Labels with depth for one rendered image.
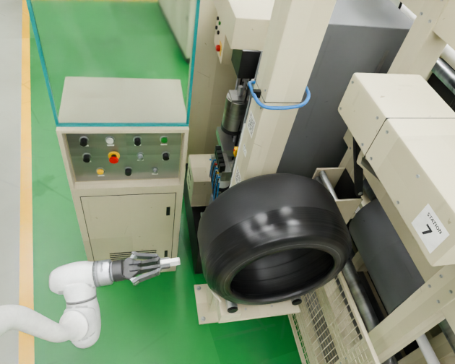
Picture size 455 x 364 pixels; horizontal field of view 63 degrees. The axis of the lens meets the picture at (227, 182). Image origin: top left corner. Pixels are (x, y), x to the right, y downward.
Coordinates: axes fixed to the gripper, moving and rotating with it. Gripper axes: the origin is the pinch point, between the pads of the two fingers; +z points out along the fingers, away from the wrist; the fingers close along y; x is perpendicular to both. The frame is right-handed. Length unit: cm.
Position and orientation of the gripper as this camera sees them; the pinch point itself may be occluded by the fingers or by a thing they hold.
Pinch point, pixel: (170, 262)
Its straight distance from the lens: 140.1
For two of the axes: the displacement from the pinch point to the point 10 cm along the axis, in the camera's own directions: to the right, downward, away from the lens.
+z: 9.8, -1.3, 1.2
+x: -0.1, 6.6, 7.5
